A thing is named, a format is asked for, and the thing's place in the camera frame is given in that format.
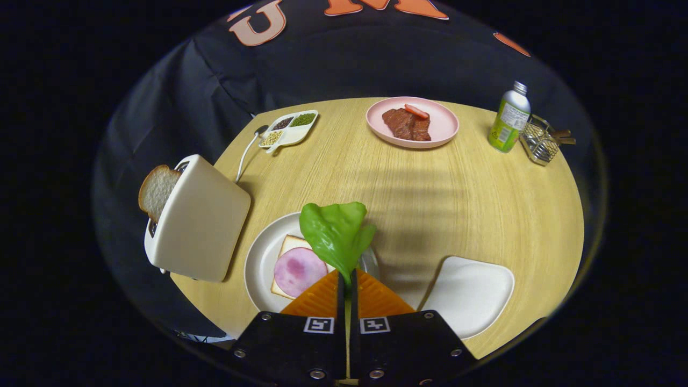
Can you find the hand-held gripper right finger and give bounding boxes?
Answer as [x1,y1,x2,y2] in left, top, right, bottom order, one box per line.
[349,269,479,386]

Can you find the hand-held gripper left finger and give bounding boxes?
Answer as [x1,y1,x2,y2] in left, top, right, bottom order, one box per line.
[231,269,347,385]

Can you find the green lettuce leaf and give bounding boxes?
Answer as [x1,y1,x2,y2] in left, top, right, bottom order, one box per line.
[299,202,377,288]

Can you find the toasted white bread slice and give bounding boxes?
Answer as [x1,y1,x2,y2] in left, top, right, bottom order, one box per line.
[138,164,182,224]

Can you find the pink ham slice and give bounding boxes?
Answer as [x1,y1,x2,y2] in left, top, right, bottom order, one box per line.
[274,247,328,298]

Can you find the square white bread slice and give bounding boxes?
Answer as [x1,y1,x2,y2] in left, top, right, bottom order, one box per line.
[270,235,336,299]

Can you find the white round plate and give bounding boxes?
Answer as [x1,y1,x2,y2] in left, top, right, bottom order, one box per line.
[244,211,381,313]

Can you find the white rounded square plate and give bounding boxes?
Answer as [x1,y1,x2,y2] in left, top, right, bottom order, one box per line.
[419,256,515,340]

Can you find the cream white toaster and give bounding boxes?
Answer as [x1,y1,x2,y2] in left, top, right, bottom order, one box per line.
[144,154,252,283]

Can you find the white divided condiment dish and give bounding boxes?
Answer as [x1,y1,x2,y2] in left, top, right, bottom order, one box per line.
[258,110,319,155]

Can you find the brown cooked meat slices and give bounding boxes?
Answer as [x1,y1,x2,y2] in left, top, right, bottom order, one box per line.
[382,107,432,142]

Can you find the pink round plate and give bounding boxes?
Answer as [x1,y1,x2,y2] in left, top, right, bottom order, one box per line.
[365,96,460,149]

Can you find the green label metal bottle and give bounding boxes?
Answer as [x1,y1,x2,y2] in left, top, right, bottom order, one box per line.
[488,81,532,154]

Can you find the white toaster cable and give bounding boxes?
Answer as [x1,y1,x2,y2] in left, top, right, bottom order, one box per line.
[235,125,269,183]

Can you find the small wire basket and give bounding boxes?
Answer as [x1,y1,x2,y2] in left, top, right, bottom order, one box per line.
[519,114,562,167]

